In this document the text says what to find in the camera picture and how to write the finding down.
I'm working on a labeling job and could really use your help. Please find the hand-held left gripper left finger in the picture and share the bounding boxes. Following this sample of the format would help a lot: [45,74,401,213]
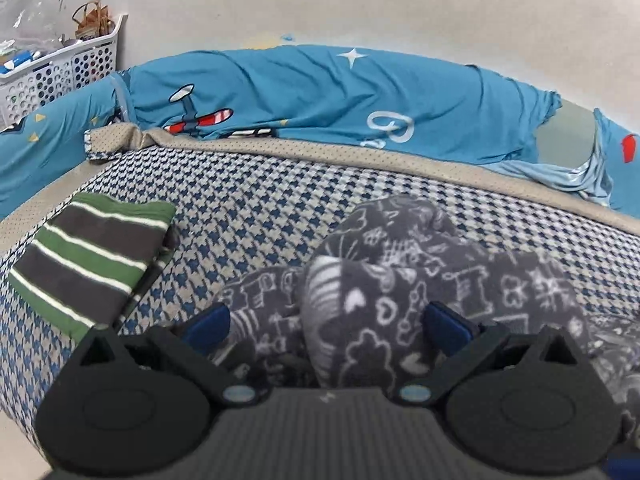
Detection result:
[75,305,261,408]

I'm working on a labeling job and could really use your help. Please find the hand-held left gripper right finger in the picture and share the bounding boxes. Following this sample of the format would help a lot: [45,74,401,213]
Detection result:
[390,301,581,408]

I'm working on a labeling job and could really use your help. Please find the grey doodle-print fleece garment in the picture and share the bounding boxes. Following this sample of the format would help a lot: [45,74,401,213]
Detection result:
[210,195,640,461]

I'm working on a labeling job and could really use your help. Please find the blue beige houndstooth mat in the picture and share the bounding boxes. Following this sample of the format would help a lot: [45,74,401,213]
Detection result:
[0,125,640,456]

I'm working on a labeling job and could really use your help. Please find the green grey striped folded garment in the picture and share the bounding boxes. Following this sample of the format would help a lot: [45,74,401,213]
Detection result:
[7,192,178,343]

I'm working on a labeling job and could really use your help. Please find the light blue cloth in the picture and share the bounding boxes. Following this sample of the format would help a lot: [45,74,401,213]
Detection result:
[480,150,616,206]

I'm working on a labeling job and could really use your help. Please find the grey foam pad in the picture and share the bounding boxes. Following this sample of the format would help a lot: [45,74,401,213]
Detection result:
[535,97,601,166]

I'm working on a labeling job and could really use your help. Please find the blue cushion yellow triangles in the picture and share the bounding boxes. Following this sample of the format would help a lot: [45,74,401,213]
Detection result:
[0,72,131,221]

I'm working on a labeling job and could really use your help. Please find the long blue airplane-print cushion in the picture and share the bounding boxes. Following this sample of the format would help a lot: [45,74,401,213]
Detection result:
[117,45,563,166]

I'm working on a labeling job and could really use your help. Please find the white perforated plastic basket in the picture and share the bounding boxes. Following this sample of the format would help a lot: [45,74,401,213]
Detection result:
[0,12,128,131]

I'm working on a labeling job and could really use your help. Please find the blue white tube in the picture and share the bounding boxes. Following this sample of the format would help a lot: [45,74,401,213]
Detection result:
[0,47,46,76]

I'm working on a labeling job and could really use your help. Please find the brown paper bag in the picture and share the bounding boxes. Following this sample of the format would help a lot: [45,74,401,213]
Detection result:
[72,1,113,41]

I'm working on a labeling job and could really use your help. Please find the clear plastic bag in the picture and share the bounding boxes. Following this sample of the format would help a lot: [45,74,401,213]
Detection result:
[0,0,76,61]

